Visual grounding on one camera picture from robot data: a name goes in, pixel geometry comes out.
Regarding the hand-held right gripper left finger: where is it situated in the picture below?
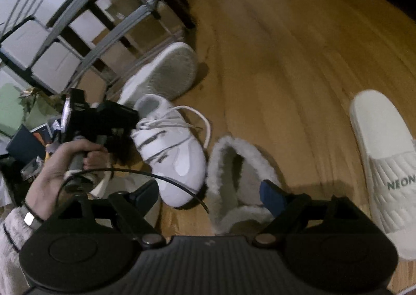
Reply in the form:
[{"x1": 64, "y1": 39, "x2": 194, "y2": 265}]
[{"x1": 49, "y1": 179, "x2": 163, "y2": 247}]

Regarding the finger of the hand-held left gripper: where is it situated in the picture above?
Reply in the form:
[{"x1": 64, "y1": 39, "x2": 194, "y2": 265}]
[{"x1": 107, "y1": 134, "x2": 137, "y2": 167}]

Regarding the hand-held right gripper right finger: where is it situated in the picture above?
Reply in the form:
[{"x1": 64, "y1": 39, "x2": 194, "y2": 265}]
[{"x1": 253, "y1": 179, "x2": 374, "y2": 247}]

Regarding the fuzzy white-trimmed slipper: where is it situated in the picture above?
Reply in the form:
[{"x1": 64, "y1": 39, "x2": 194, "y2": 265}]
[{"x1": 206, "y1": 137, "x2": 285, "y2": 235}]

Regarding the white shoe with grey sole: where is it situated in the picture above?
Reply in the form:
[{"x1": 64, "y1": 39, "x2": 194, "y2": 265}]
[{"x1": 116, "y1": 42, "x2": 199, "y2": 108}]

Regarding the metal shoe rack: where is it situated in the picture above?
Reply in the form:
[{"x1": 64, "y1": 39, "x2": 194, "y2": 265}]
[{"x1": 0, "y1": 0, "x2": 199, "y2": 100}]

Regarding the white ribbed slide sandal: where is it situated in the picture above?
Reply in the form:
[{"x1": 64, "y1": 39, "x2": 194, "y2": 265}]
[{"x1": 349, "y1": 88, "x2": 416, "y2": 261}]

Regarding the person's left forearm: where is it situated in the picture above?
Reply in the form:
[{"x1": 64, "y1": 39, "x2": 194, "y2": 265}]
[{"x1": 0, "y1": 207, "x2": 40, "y2": 295}]

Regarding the person's left hand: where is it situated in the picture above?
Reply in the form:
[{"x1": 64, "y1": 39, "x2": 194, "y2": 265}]
[{"x1": 26, "y1": 139, "x2": 111, "y2": 217}]

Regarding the tablet box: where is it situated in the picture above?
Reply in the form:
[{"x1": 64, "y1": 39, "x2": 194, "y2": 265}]
[{"x1": 31, "y1": 123, "x2": 62, "y2": 146}]

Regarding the dark blue folder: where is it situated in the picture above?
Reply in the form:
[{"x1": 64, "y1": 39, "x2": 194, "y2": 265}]
[{"x1": 6, "y1": 124, "x2": 49, "y2": 165}]

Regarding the pale green paper bag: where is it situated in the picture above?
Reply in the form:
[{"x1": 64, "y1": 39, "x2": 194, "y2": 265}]
[{"x1": 0, "y1": 84, "x2": 43, "y2": 136}]

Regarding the silver wristwatch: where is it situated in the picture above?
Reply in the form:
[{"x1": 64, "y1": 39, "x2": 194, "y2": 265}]
[{"x1": 21, "y1": 204, "x2": 44, "y2": 229}]

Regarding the black cable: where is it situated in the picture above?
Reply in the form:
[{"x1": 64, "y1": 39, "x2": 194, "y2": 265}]
[{"x1": 58, "y1": 168, "x2": 209, "y2": 214}]

